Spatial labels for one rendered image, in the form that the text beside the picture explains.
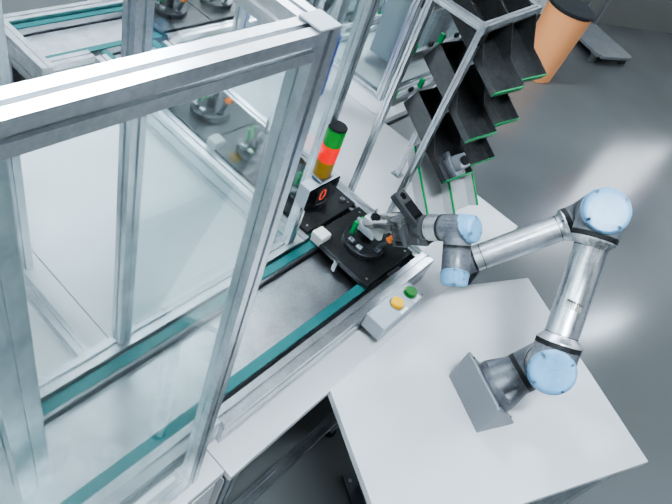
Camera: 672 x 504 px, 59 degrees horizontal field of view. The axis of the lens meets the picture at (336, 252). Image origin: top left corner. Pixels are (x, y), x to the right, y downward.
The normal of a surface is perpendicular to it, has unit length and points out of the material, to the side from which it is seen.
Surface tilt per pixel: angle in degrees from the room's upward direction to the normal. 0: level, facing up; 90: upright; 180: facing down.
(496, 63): 25
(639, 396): 0
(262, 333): 0
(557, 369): 58
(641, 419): 0
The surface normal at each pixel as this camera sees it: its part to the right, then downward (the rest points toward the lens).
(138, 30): 0.71, 0.64
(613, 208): -0.19, -0.15
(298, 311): 0.29, -0.65
